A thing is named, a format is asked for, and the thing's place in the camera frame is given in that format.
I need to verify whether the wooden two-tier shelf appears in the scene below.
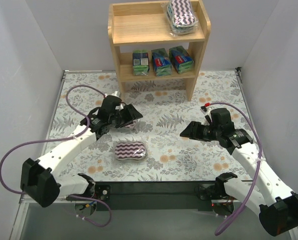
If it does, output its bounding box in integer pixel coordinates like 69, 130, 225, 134
108, 0, 211, 101

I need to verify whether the pink wavy sponge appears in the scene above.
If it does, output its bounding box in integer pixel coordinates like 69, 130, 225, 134
123, 120, 138, 131
113, 141, 148, 161
161, 0, 198, 37

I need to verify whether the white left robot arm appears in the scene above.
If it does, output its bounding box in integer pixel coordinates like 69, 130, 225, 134
21, 104, 143, 208

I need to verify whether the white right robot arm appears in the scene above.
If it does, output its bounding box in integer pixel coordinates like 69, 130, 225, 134
180, 121, 298, 237

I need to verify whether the green blue sponge pack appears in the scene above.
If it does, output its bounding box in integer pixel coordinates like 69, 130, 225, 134
169, 45, 194, 74
132, 50, 150, 76
151, 48, 171, 77

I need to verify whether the floral patterned table mat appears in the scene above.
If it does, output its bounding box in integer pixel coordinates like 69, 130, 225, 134
59, 70, 252, 182

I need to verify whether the white cable connector tag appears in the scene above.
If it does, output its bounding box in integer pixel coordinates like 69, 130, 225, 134
111, 91, 121, 98

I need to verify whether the pink wavy sponge top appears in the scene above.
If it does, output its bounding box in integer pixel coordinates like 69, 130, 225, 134
123, 120, 138, 131

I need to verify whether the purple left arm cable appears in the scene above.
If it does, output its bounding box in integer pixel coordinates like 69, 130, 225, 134
0, 85, 112, 228

